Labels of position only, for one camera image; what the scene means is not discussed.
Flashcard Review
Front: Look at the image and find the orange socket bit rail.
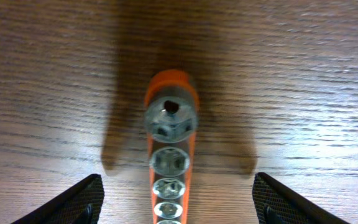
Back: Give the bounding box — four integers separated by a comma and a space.
144, 69, 200, 224

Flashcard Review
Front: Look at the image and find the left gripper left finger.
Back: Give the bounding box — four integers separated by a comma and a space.
13, 174, 104, 224

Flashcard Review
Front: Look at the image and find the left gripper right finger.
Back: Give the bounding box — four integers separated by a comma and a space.
252, 172, 345, 224

